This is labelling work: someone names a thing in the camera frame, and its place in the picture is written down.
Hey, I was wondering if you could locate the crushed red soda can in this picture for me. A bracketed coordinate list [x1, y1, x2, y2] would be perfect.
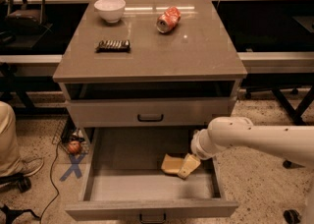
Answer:
[156, 6, 181, 33]

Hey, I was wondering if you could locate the dark snack bar packet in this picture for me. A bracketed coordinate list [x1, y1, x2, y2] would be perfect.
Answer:
[95, 40, 131, 53]

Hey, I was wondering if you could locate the open grey middle drawer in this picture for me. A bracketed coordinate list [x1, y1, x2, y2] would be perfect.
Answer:
[66, 127, 238, 224]

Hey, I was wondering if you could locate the yellow sponge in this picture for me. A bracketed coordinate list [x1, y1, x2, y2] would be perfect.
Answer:
[161, 154, 183, 175]

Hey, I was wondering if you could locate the white ceramic bowl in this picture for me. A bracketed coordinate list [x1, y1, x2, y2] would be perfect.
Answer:
[94, 0, 126, 24]

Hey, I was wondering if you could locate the person's beige trouser leg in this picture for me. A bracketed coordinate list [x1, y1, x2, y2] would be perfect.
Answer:
[0, 102, 23, 177]

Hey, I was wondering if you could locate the blue tape cross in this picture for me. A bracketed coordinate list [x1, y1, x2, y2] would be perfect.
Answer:
[60, 153, 85, 182]

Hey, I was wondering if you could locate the wire basket on floor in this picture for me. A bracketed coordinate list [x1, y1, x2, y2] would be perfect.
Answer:
[52, 116, 89, 154]

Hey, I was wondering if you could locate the grey drawer cabinet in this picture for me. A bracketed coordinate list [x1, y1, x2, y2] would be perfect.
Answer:
[52, 0, 248, 148]

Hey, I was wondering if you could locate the black office chair base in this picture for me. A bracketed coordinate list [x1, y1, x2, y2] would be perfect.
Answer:
[0, 173, 41, 224]

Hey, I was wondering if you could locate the black caster right bottom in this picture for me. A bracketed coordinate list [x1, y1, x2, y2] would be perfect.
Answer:
[284, 209, 300, 224]

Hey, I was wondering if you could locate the black floor cable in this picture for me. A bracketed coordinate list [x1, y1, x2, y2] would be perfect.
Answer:
[38, 140, 63, 224]

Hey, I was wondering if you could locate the grey sneaker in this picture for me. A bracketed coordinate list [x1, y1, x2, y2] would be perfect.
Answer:
[20, 158, 44, 177]

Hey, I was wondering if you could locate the closed grey upper drawer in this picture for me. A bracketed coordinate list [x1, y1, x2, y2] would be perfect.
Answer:
[66, 97, 236, 128]

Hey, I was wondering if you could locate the orange ball on floor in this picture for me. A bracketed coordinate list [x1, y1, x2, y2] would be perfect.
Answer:
[68, 140, 81, 154]

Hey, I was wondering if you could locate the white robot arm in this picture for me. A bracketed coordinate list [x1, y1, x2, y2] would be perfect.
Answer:
[190, 117, 314, 224]

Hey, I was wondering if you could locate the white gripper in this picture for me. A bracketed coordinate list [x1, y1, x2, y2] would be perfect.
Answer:
[178, 130, 217, 179]

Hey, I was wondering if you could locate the black stand leg right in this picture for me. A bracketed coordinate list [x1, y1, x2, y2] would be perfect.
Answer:
[271, 84, 314, 169]

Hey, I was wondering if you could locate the black chair left background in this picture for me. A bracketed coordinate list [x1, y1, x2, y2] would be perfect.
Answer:
[0, 0, 51, 50]

